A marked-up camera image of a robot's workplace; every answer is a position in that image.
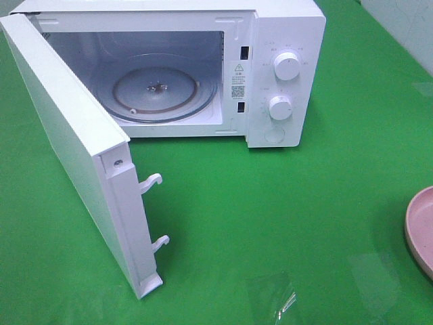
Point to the white round knob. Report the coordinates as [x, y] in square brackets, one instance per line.
[286, 66]
[280, 108]

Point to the white microwave door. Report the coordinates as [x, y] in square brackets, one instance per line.
[93, 150]

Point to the pink round plate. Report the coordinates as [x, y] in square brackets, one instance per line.
[418, 229]

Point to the round white door-release button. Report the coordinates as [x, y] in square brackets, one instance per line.
[275, 135]

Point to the white warning label with QR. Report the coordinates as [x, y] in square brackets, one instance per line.
[238, 80]

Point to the glass microwave turntable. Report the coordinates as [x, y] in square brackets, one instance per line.
[157, 88]

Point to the white microwave oven body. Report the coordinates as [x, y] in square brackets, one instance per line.
[89, 34]

